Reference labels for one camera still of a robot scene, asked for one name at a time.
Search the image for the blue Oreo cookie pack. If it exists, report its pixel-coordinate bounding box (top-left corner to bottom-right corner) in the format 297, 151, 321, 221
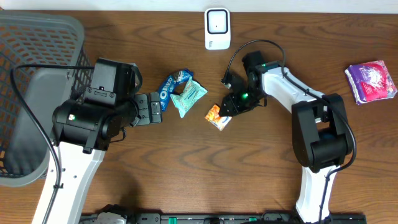
157, 68, 193, 112

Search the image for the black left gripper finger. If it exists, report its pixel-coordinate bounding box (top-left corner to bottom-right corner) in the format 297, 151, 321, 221
149, 92, 162, 124
134, 94, 151, 126

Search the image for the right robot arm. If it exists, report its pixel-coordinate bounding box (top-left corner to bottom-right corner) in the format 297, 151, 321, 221
219, 58, 356, 223

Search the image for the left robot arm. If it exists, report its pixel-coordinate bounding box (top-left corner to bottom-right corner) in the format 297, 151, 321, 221
32, 142, 105, 223

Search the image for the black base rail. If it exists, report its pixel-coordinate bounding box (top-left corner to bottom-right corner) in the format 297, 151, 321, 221
79, 203, 368, 224

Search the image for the red purple snack pack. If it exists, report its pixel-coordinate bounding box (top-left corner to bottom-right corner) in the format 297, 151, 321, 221
345, 60, 397, 105

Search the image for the orange small snack box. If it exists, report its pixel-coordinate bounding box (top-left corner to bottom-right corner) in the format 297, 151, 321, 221
205, 105, 232, 131

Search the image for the teal snack packet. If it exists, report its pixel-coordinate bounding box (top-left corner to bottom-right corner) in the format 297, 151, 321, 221
170, 77, 208, 118

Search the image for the grey plastic shopping basket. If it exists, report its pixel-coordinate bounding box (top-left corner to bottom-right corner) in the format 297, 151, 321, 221
1, 11, 93, 187

